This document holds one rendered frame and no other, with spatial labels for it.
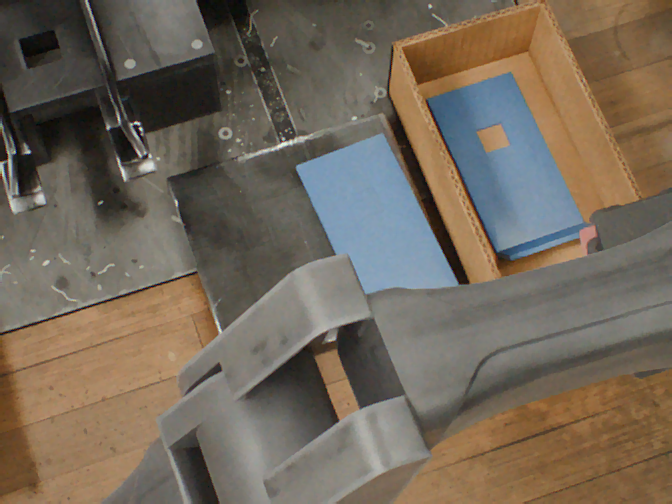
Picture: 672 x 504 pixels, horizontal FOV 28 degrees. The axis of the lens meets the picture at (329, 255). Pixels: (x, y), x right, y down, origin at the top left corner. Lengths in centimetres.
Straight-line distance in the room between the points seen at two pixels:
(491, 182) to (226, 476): 47
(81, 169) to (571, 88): 37
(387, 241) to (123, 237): 19
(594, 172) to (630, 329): 43
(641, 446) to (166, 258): 36
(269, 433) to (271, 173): 44
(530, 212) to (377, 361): 46
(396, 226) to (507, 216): 9
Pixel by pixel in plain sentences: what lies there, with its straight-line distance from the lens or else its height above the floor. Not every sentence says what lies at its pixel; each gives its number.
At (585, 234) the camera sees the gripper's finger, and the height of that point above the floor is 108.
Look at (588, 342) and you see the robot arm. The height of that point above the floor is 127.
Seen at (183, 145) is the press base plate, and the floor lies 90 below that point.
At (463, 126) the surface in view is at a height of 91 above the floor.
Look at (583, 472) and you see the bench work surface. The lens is 94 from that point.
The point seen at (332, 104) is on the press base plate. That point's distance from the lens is 103.
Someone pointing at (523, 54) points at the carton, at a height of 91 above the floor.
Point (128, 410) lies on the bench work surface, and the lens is 94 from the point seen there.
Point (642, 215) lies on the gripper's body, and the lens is 79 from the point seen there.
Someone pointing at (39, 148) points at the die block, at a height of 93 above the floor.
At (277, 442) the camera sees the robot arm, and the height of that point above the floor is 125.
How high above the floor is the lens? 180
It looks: 67 degrees down
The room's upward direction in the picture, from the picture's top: 2 degrees clockwise
